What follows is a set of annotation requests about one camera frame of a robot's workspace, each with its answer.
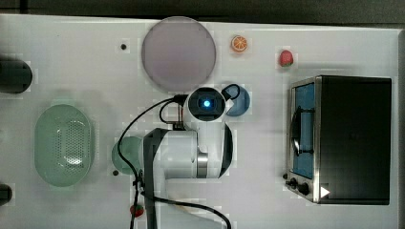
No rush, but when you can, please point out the black cylinder at left edge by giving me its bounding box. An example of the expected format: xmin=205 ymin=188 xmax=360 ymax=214
xmin=0 ymin=60 xmax=32 ymax=94

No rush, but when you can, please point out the grey round plate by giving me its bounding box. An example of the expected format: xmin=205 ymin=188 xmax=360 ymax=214
xmin=141 ymin=16 xmax=216 ymax=92

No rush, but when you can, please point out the green round bowl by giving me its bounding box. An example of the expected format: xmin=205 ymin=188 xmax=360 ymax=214
xmin=112 ymin=136 xmax=141 ymax=175

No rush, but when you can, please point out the blue round bowl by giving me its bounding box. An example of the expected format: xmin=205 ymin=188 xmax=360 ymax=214
xmin=223 ymin=84 xmax=250 ymax=116

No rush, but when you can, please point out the orange slice toy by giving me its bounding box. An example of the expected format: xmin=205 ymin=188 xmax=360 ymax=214
xmin=230 ymin=35 xmax=247 ymax=52

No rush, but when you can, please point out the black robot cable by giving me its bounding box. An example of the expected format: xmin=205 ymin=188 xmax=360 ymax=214
xmin=117 ymin=83 xmax=242 ymax=229

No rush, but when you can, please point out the silver toaster oven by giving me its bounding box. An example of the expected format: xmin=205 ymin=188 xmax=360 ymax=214
xmin=283 ymin=75 xmax=393 ymax=205

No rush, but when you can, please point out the small red strawberry toy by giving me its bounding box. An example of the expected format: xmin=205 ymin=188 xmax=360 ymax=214
xmin=130 ymin=204 xmax=144 ymax=218

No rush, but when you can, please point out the green oval strainer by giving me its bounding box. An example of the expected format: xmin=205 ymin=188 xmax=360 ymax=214
xmin=34 ymin=104 xmax=94 ymax=187

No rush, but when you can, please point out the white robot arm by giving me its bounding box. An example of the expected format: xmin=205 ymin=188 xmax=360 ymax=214
xmin=141 ymin=87 xmax=234 ymax=229

